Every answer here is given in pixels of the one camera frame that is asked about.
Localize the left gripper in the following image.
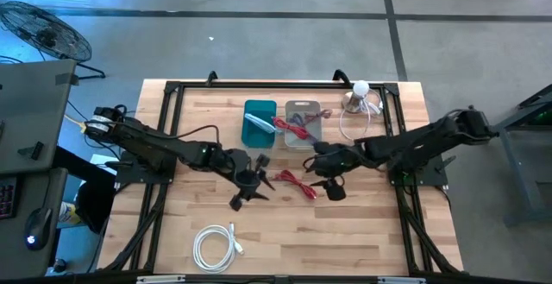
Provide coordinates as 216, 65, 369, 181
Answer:
223, 147, 277, 212

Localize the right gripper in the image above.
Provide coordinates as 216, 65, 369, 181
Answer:
309, 141, 368, 189

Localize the red USB cable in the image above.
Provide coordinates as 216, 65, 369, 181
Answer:
271, 116, 313, 142
272, 168, 319, 201

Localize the pink USB cable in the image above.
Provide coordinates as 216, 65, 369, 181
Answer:
301, 108, 335, 127

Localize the purple cable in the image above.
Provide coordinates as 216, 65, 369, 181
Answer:
287, 111, 309, 131

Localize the light blue cable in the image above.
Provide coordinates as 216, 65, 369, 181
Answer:
243, 111, 278, 136

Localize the white USB cable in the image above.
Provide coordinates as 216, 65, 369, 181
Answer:
191, 221, 246, 275

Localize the white plastic bin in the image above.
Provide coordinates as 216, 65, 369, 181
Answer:
284, 99, 324, 149

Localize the teal plastic bin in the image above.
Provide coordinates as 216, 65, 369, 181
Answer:
240, 98, 279, 149

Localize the lamp with white globe bulb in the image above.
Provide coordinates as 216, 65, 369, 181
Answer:
341, 79, 373, 116

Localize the grey metal stand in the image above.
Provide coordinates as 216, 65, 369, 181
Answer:
490, 82, 552, 230

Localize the black computer mouse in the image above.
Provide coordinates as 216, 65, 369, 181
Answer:
22, 206, 54, 252

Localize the grey desk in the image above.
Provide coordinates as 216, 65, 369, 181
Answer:
0, 58, 79, 281

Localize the black keyboard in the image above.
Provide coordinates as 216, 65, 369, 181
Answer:
0, 176, 19, 222

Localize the black floor fan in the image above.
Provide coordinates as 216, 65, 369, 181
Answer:
0, 0, 107, 80

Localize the white lamp power cord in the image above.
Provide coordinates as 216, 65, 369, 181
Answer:
338, 88, 386, 142

